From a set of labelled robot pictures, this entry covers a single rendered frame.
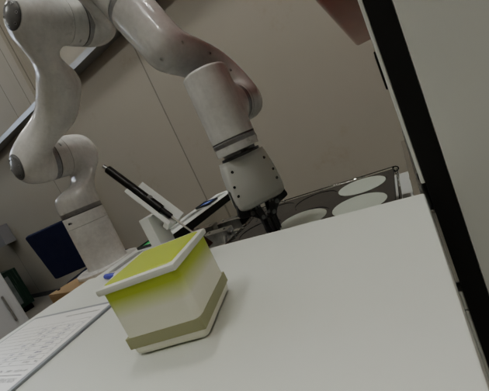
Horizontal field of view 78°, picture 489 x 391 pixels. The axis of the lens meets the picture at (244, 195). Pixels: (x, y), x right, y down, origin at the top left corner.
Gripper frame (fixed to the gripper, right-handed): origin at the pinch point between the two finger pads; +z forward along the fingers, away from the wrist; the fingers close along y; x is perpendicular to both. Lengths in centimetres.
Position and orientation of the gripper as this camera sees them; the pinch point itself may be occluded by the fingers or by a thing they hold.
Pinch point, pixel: (272, 225)
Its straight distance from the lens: 59.8
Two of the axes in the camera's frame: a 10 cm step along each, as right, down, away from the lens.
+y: -8.7, 4.4, -2.2
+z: 4.1, 9.0, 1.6
